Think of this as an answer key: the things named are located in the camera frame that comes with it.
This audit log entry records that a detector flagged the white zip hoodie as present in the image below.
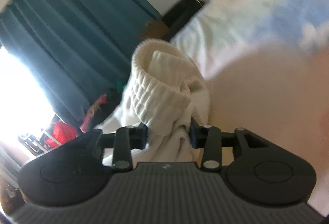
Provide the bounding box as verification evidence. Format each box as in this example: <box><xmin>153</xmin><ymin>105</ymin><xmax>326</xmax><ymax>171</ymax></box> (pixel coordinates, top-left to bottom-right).
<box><xmin>97</xmin><ymin>39</ymin><xmax>210</xmax><ymax>165</ymax></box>

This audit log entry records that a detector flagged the pink clothes pile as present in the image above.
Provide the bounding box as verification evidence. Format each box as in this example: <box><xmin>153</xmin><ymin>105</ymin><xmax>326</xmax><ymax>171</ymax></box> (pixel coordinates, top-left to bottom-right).
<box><xmin>80</xmin><ymin>94</ymin><xmax>107</xmax><ymax>133</ymax></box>

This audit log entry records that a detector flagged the red bag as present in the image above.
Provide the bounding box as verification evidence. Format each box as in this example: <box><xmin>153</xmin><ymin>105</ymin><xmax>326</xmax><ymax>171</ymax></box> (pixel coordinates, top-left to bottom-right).
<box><xmin>51</xmin><ymin>122</ymin><xmax>78</xmax><ymax>144</ymax></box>

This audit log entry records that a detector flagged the dark framed window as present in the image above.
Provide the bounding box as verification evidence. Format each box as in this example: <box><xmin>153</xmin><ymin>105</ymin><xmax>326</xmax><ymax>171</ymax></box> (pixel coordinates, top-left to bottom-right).
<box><xmin>1</xmin><ymin>47</ymin><xmax>55</xmax><ymax>143</ymax></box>

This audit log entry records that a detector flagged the pastel bed sheet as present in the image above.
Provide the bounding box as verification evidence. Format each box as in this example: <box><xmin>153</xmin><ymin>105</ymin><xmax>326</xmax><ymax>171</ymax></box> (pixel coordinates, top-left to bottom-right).
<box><xmin>171</xmin><ymin>0</ymin><xmax>328</xmax><ymax>215</ymax></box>

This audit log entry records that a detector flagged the teal right curtain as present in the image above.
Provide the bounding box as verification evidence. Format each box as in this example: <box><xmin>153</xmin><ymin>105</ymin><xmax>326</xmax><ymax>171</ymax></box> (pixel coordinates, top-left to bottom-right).
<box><xmin>1</xmin><ymin>0</ymin><xmax>160</xmax><ymax>126</ymax></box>

